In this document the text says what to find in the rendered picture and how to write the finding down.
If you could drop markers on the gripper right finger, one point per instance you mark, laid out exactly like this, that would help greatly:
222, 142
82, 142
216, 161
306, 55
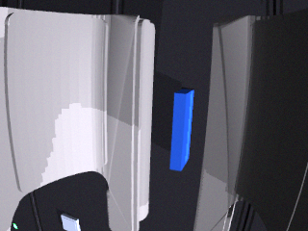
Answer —
256, 145

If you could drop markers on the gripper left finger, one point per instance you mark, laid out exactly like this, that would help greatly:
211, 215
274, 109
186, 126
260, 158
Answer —
76, 95

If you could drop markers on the black server rack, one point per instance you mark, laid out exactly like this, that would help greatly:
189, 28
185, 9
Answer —
181, 88

